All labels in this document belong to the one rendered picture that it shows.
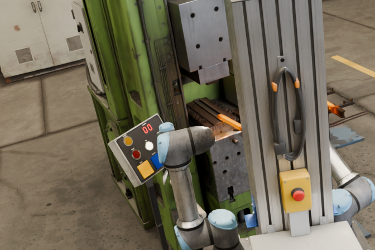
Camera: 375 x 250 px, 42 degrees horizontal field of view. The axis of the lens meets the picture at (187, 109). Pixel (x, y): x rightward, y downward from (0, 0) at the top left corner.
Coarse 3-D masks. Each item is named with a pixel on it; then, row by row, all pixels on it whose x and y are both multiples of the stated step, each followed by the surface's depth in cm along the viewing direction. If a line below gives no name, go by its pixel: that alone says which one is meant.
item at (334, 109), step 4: (328, 104) 292; (332, 104) 291; (332, 108) 286; (336, 108) 283; (340, 108) 282; (332, 112) 287; (336, 112) 285; (340, 112) 281; (340, 116) 282; (344, 116) 281
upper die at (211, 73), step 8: (216, 64) 287; (224, 64) 289; (184, 72) 305; (192, 72) 292; (200, 72) 284; (208, 72) 286; (216, 72) 288; (224, 72) 291; (200, 80) 286; (208, 80) 288
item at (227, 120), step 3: (219, 114) 306; (222, 114) 305; (219, 117) 305; (222, 117) 301; (225, 117) 300; (225, 120) 297; (228, 120) 295; (231, 120) 294; (228, 123) 295; (231, 123) 291; (234, 123) 288; (237, 123) 287; (234, 126) 288; (237, 126) 284; (240, 126) 283; (240, 129) 282
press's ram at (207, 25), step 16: (176, 0) 276; (192, 0) 269; (208, 0) 271; (176, 16) 272; (192, 16) 271; (208, 16) 274; (224, 16) 279; (176, 32) 281; (192, 32) 273; (208, 32) 278; (224, 32) 282; (176, 48) 289; (192, 48) 277; (208, 48) 281; (224, 48) 285; (192, 64) 280; (208, 64) 284
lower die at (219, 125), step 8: (192, 104) 333; (200, 104) 328; (208, 104) 326; (216, 104) 325; (192, 112) 323; (200, 112) 319; (208, 112) 316; (224, 112) 312; (192, 120) 320; (200, 120) 310; (208, 120) 306; (216, 120) 304; (216, 128) 301; (224, 128) 304; (232, 128) 306
